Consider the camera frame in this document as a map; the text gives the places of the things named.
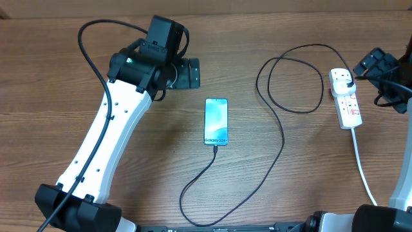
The Samsung Galaxy smartphone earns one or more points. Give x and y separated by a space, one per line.
216 130

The white charger adapter plug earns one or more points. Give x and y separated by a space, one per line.
340 88

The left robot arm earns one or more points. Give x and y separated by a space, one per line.
138 75

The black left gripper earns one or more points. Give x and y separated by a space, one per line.
184 80

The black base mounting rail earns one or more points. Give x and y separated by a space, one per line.
277 227

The white power strip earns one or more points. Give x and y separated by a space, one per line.
347 107

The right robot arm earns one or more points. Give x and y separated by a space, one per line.
394 217

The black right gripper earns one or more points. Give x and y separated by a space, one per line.
380 66

